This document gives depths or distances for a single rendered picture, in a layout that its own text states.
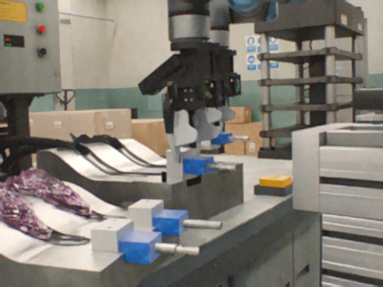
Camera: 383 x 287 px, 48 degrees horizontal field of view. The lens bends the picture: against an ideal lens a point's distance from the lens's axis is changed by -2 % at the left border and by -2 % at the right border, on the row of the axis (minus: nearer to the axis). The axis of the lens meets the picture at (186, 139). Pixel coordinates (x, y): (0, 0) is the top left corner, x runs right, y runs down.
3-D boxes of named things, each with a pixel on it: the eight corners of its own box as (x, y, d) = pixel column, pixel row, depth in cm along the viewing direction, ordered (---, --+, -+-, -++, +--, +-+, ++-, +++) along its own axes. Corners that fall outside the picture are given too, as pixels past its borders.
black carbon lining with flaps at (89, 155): (205, 174, 96) (203, 130, 95) (158, 188, 83) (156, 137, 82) (93, 165, 116) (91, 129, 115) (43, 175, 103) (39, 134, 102)
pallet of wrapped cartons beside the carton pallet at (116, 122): (141, 186, 526) (137, 108, 517) (95, 201, 458) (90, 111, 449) (68, 179, 589) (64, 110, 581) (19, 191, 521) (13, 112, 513)
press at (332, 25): (371, 169, 576) (370, 11, 557) (338, 192, 451) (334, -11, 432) (304, 166, 631) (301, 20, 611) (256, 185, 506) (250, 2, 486)
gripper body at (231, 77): (226, 98, 105) (225, 47, 104) (196, 99, 110) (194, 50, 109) (242, 97, 111) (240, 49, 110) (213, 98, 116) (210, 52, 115)
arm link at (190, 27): (158, 19, 77) (185, 23, 84) (160, 44, 78) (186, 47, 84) (194, 13, 73) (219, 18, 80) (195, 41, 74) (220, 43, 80)
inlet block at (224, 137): (253, 149, 109) (253, 126, 108) (244, 151, 105) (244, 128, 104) (209, 146, 117) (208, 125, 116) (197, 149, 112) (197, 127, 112)
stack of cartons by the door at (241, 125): (275, 154, 765) (274, 105, 757) (268, 156, 738) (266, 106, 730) (232, 152, 814) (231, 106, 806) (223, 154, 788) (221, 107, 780)
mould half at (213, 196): (244, 202, 98) (242, 142, 96) (173, 235, 77) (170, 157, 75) (88, 184, 126) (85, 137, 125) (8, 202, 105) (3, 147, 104)
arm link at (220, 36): (193, 32, 108) (210, 36, 115) (193, 51, 109) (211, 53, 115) (219, 29, 104) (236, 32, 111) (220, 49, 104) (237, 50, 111)
